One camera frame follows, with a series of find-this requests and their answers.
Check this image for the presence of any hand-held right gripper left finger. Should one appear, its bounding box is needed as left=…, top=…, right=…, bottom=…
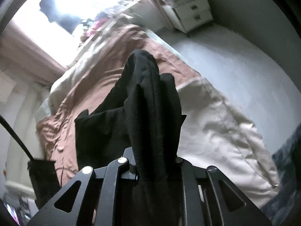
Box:
left=27, top=147, right=137, bottom=226

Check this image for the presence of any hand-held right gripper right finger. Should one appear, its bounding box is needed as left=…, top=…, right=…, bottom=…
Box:
left=175, top=157, right=273, bottom=226

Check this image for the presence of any black garment with geometric print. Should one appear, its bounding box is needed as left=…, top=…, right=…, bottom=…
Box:
left=75, top=49, right=187, bottom=226

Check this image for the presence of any red clothes pile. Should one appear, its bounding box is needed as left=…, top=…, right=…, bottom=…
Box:
left=80, top=16, right=107, bottom=41

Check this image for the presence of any brown bed blanket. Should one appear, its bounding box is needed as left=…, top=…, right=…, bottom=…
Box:
left=36, top=14, right=204, bottom=186

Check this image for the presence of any blue patterned cloth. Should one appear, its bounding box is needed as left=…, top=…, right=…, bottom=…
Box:
left=261, top=126, right=301, bottom=226

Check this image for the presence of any pink curtain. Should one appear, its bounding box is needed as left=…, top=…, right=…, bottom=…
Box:
left=0, top=22, right=69, bottom=86
left=136, top=0, right=176, bottom=31

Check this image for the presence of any white nightstand with drawers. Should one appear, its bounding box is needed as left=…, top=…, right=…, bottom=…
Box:
left=160, top=0, right=214, bottom=34

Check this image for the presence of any dark hanging garment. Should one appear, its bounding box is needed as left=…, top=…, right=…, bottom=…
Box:
left=39, top=0, right=88, bottom=35

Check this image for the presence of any black bag with strap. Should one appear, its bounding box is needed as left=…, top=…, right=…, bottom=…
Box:
left=0, top=114, right=62, bottom=209

